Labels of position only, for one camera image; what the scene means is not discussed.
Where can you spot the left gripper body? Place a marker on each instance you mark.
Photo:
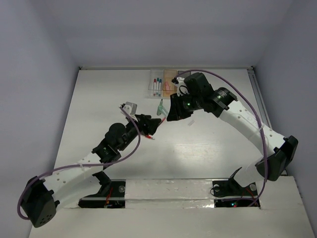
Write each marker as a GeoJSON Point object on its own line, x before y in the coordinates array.
{"type": "Point", "coordinates": [142, 128]}

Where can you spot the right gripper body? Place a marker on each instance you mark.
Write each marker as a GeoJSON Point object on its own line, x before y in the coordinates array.
{"type": "Point", "coordinates": [190, 103]}

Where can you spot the green highlighter marker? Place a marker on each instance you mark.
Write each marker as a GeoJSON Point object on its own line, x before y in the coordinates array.
{"type": "Point", "coordinates": [161, 110]}

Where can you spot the pink highlighter marker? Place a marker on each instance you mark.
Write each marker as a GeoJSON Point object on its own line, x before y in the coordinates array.
{"type": "Point", "coordinates": [166, 87]}

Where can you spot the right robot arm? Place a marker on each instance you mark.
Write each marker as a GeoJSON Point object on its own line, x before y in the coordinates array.
{"type": "Point", "coordinates": [195, 93]}

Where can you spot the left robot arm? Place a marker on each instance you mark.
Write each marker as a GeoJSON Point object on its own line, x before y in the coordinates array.
{"type": "Point", "coordinates": [44, 195]}

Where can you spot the red pen thin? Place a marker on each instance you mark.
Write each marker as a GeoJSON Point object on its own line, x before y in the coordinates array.
{"type": "Point", "coordinates": [149, 137]}

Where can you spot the orange plastic container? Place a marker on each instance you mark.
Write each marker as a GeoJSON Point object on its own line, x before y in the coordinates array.
{"type": "Point", "coordinates": [168, 75]}

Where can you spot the teal capped white marker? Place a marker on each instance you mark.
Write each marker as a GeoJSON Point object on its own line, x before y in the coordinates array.
{"type": "Point", "coordinates": [157, 83]}

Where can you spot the clear plastic container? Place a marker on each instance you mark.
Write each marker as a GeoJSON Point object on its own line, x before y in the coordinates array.
{"type": "Point", "coordinates": [155, 73]}

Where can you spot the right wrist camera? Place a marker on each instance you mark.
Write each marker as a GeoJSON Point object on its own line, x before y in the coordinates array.
{"type": "Point", "coordinates": [181, 87]}

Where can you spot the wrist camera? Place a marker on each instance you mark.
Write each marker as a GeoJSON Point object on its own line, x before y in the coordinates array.
{"type": "Point", "coordinates": [181, 87]}
{"type": "Point", "coordinates": [129, 108]}

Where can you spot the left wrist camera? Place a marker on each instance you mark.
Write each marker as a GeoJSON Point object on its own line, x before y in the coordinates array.
{"type": "Point", "coordinates": [129, 108]}

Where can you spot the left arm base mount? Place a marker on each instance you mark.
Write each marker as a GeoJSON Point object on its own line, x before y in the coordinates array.
{"type": "Point", "coordinates": [110, 194]}

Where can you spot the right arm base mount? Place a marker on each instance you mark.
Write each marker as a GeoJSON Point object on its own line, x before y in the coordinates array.
{"type": "Point", "coordinates": [231, 194]}

